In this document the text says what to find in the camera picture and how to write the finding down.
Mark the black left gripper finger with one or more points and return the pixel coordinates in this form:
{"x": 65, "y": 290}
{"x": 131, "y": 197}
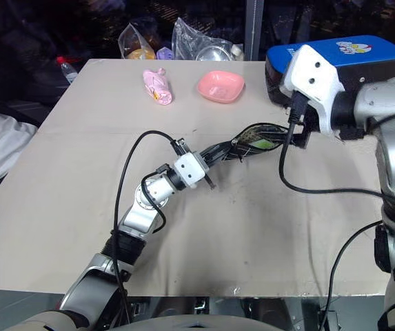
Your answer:
{"x": 219, "y": 149}
{"x": 226, "y": 158}

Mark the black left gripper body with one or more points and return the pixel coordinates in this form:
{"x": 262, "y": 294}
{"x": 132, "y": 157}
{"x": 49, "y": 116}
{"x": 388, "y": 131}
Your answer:
{"x": 207, "y": 169}

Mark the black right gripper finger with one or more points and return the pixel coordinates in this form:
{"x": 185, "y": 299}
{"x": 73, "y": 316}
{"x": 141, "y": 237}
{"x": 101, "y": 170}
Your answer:
{"x": 301, "y": 140}

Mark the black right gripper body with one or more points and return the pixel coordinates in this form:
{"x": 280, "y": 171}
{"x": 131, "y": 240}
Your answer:
{"x": 310, "y": 119}

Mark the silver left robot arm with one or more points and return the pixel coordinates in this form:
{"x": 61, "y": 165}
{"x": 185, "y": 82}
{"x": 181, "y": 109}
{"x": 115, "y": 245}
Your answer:
{"x": 142, "y": 213}

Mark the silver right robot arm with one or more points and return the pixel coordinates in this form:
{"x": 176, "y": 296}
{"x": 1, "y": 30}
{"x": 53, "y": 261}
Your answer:
{"x": 393, "y": 145}

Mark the pink plastic bowl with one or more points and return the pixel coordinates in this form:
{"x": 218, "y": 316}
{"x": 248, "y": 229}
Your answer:
{"x": 221, "y": 86}

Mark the blue and black cartoon box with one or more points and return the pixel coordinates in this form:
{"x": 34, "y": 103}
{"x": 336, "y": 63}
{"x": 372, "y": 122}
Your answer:
{"x": 355, "y": 55}

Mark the clear bag with metal bowl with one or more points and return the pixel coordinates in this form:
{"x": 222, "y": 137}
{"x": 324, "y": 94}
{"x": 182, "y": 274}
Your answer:
{"x": 204, "y": 45}

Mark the grey vertical pole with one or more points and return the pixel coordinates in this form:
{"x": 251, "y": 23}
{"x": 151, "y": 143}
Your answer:
{"x": 252, "y": 29}

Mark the purple small object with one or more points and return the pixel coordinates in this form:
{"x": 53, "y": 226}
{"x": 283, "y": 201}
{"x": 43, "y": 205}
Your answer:
{"x": 164, "y": 53}

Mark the beige table cloth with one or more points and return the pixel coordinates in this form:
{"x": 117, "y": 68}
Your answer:
{"x": 80, "y": 155}

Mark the clear bag with orange contents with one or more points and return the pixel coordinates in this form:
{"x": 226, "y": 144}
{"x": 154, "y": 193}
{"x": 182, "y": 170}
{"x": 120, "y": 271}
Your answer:
{"x": 136, "y": 43}

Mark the grey robot torso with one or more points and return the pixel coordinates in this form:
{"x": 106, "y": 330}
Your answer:
{"x": 149, "y": 322}

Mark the red capped water bottle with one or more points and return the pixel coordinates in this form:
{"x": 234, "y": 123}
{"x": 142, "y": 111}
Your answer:
{"x": 67, "y": 70}

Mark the white cloth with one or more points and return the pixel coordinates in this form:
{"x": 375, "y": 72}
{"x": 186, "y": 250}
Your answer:
{"x": 0, "y": 151}

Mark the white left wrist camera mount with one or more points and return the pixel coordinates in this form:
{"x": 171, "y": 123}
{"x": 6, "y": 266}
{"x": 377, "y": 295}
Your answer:
{"x": 188, "y": 170}

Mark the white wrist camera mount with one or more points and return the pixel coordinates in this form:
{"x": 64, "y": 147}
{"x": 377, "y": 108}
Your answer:
{"x": 312, "y": 86}
{"x": 188, "y": 170}

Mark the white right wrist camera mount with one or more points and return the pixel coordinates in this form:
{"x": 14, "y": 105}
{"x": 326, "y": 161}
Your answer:
{"x": 312, "y": 86}

